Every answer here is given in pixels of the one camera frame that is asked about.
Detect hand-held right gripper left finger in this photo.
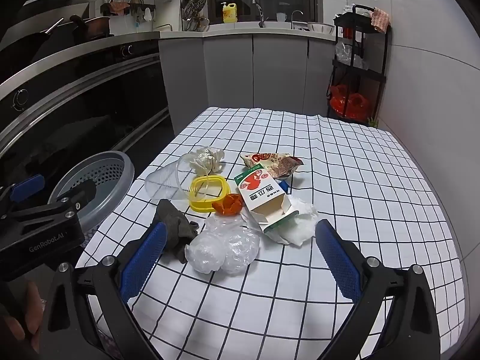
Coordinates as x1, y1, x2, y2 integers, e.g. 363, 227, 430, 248
48, 220, 168, 360

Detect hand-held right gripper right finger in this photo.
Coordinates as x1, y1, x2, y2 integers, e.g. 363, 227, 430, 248
315, 218, 439, 360

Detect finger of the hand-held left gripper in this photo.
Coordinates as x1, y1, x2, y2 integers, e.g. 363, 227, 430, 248
11, 179, 97, 233
0, 173, 45, 214

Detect dark grey cloth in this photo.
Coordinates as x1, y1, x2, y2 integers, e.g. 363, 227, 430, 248
155, 199, 199, 264

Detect white tissue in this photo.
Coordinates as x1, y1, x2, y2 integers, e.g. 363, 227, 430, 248
262, 196, 319, 247

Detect grey perforated plastic basket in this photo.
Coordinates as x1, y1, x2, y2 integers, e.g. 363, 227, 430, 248
49, 151, 135, 233

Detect clear plastic bag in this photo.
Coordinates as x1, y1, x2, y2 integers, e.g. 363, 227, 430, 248
185, 214, 260, 274
335, 41, 368, 70

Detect yellow square plastic lid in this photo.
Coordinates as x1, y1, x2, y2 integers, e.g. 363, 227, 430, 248
188, 175, 229, 212

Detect clear plastic cup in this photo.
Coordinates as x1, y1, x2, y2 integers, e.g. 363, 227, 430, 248
144, 153, 199, 201

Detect orange peel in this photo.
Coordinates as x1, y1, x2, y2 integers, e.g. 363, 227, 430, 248
212, 193, 244, 217

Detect white green red carton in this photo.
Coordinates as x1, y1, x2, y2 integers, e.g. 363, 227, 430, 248
233, 169, 299, 234

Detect white paper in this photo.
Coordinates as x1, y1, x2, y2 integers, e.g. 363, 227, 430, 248
186, 146, 226, 177

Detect red beige snack wrapper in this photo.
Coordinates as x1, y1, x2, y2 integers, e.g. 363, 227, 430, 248
240, 151, 304, 179

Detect person's left hand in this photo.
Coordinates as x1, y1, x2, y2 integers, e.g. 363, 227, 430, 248
0, 281, 43, 353

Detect white black-checked tablecloth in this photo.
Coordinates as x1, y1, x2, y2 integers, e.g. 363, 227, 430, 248
73, 106, 471, 360

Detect black integrated stove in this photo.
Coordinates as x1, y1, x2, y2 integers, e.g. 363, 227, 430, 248
0, 32, 173, 211

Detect black frying pan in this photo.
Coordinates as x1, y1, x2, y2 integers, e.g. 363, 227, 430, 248
0, 18, 72, 68

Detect red plastic bag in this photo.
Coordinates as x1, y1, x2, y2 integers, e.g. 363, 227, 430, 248
329, 84, 351, 115
347, 93, 370, 121

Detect copper-coloured wok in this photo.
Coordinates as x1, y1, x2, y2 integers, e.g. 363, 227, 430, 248
69, 15, 113, 40

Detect grey kitchen cabinets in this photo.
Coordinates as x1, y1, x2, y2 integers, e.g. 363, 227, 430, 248
158, 30, 336, 136

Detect black metal shelf rack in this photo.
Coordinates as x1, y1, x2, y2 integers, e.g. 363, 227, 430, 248
326, 4, 391, 124

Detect clear plastic bag on rack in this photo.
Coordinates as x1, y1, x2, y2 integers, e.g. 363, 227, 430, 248
335, 41, 368, 70

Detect patterned round plate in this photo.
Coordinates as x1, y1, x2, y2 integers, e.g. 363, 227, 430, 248
186, 0, 208, 19

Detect pink checked cloth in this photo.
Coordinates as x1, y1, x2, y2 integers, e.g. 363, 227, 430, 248
369, 7, 391, 34

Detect yellow detergent bottle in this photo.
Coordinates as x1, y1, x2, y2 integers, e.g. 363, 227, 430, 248
221, 2, 239, 23

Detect chrome kitchen faucet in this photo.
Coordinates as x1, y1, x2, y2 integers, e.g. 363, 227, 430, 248
251, 0, 267, 29

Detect wall utensil rack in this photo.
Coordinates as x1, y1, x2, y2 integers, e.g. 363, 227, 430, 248
100, 2, 156, 17

